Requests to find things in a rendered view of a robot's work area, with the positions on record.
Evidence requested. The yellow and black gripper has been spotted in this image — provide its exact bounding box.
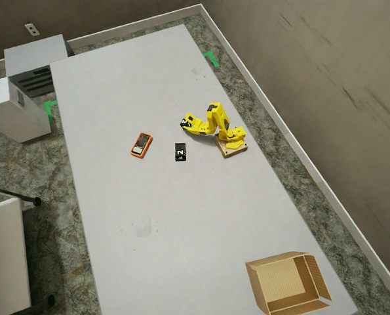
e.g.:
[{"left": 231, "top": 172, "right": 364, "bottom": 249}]
[{"left": 184, "top": 112, "right": 203, "bottom": 135}]

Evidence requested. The orange digital multimeter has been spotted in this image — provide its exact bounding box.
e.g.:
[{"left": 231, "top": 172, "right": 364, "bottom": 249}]
[{"left": 130, "top": 132, "right": 153, "bottom": 159}]

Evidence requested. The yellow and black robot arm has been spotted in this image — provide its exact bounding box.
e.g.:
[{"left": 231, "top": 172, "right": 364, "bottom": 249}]
[{"left": 198, "top": 102, "right": 245, "bottom": 150}]

